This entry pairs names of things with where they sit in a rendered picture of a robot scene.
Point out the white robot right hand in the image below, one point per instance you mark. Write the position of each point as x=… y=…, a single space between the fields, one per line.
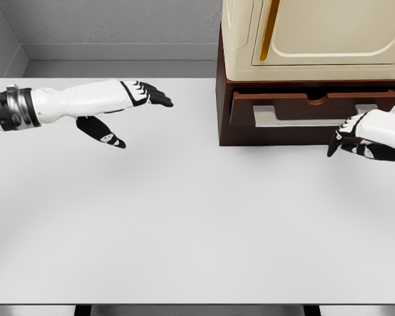
x=382 y=128

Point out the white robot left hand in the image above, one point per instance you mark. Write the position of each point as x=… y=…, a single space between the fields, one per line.
x=102 y=97

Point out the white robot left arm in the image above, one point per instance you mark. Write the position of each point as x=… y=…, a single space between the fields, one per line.
x=49 y=103

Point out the brown wooden drawer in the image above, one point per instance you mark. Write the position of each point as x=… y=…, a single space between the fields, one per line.
x=299 y=110

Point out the cream cabinet with door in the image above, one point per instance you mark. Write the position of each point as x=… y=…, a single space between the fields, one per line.
x=329 y=29

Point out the dark brown wooden cabinet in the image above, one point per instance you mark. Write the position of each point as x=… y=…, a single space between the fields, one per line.
x=224 y=112

